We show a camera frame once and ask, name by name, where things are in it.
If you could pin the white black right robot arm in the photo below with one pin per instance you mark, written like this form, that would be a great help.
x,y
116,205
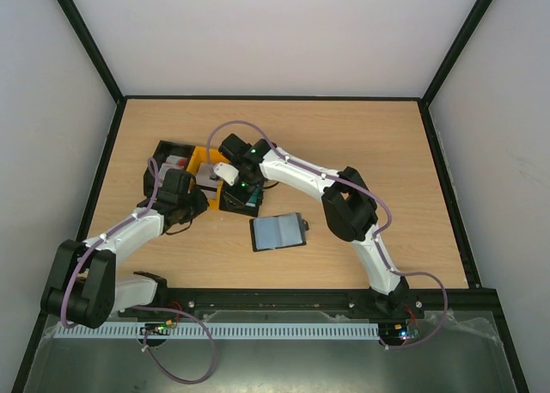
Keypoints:
x,y
349,209

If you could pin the yellow card bin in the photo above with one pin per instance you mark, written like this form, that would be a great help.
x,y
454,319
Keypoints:
x,y
199,156

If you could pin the teal card stack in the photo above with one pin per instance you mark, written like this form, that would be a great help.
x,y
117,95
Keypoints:
x,y
255,198

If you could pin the white red card stack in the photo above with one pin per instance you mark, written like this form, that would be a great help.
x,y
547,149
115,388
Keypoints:
x,y
172,162

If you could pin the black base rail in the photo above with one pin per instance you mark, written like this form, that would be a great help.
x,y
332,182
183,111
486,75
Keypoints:
x,y
350,303

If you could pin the black card bin left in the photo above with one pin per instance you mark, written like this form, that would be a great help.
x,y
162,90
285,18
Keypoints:
x,y
162,151

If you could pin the white orange card stack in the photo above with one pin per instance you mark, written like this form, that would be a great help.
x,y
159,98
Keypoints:
x,y
207,185

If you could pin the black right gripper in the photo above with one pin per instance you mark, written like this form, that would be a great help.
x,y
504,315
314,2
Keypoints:
x,y
242,193

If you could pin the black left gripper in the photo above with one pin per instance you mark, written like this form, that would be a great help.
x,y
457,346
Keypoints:
x,y
202,205

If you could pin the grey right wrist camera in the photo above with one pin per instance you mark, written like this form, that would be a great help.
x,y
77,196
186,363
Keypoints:
x,y
227,172

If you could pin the black card bin right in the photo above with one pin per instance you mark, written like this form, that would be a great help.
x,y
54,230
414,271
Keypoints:
x,y
234,198

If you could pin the black card bin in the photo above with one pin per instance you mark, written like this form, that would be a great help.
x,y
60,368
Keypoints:
x,y
162,151
234,198

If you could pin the black leather card holder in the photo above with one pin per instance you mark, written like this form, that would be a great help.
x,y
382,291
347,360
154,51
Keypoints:
x,y
278,232

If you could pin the white slotted cable duct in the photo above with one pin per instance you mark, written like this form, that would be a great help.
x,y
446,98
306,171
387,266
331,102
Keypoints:
x,y
228,331

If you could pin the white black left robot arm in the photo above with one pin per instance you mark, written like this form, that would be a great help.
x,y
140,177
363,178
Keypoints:
x,y
83,288

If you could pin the black enclosure frame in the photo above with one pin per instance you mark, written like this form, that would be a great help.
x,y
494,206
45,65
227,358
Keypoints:
x,y
475,297

